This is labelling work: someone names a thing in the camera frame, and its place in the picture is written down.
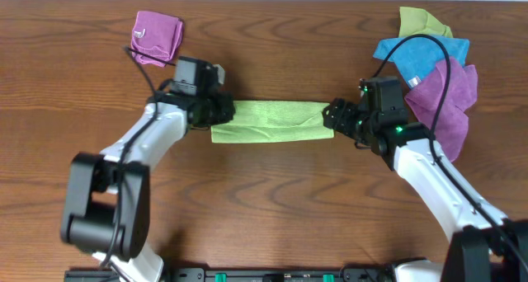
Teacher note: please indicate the folded purple cloth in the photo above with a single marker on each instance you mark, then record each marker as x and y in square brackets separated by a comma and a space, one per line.
[156, 36]

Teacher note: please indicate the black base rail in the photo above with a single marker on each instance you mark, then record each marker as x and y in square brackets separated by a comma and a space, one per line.
[268, 275]

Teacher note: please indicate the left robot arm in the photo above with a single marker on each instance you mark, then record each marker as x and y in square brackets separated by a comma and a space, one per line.
[107, 207]

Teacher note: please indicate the blue cloth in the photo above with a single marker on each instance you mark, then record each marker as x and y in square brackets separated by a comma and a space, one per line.
[416, 58]

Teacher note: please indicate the light green cloth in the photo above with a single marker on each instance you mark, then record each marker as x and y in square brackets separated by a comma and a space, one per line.
[273, 122]

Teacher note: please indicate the olive green cloth at back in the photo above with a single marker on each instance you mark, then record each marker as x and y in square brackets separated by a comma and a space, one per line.
[414, 21]

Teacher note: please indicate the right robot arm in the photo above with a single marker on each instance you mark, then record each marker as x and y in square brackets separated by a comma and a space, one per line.
[485, 245]

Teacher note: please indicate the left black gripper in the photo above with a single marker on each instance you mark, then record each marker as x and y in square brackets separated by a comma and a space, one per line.
[228, 109]

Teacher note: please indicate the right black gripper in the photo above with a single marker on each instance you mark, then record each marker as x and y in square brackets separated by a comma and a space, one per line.
[338, 115]

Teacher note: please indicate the purple crumpled cloth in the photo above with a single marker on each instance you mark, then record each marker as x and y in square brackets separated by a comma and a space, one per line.
[453, 124]

